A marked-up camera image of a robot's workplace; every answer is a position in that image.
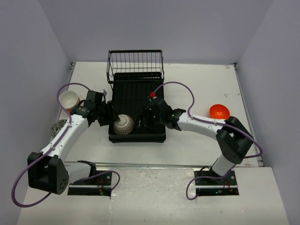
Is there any black wire basket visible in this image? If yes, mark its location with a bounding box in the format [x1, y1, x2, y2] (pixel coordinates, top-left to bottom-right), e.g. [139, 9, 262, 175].
[106, 49, 165, 84]

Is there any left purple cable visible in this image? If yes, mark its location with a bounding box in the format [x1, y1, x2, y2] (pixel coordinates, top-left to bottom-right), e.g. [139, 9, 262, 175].
[11, 82, 94, 208]

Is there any brown patterned white bowl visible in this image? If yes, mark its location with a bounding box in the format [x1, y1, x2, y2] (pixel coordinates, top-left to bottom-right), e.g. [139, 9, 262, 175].
[113, 114, 134, 135]

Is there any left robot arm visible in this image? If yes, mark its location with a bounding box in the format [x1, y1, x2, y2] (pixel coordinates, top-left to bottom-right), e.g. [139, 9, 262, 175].
[27, 90, 118, 195]

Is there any base mount plate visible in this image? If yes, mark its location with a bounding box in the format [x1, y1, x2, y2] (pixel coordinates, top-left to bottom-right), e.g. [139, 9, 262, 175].
[195, 171, 239, 196]
[67, 172, 112, 196]

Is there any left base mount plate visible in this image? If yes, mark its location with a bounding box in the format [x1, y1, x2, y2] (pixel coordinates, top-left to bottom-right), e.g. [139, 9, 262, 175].
[67, 172, 112, 196]

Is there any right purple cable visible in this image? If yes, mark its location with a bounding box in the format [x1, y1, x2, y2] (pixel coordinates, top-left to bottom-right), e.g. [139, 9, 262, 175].
[152, 81, 263, 174]

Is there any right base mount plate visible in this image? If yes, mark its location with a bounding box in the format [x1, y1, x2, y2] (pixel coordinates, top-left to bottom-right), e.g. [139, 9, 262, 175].
[195, 171, 239, 196]

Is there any black dish rack tray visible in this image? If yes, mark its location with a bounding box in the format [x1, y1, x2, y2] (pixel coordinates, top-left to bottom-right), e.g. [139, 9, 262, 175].
[108, 80, 166, 143]

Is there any orange plastic bowl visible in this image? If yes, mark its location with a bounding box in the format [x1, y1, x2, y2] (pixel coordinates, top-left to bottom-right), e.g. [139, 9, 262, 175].
[209, 104, 230, 120]
[66, 97, 80, 112]

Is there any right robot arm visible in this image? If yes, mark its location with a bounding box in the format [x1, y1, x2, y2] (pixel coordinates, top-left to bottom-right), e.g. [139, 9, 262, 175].
[139, 97, 253, 184]

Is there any purple cable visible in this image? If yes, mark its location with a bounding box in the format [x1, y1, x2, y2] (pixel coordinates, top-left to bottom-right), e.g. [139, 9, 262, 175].
[11, 82, 94, 208]
[152, 81, 263, 174]

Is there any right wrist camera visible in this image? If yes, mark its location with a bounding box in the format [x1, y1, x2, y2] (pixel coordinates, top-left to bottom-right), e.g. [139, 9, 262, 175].
[148, 92, 157, 102]

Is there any pink floral ceramic bowl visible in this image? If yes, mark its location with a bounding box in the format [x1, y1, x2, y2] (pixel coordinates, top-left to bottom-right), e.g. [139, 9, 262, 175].
[51, 119, 67, 138]

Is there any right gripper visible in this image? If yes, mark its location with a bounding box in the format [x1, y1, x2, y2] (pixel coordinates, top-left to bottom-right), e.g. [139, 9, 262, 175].
[134, 105, 165, 130]

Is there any beige ceramic bowl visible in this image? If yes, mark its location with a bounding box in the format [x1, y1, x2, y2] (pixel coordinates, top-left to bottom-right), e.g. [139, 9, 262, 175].
[59, 90, 80, 110]

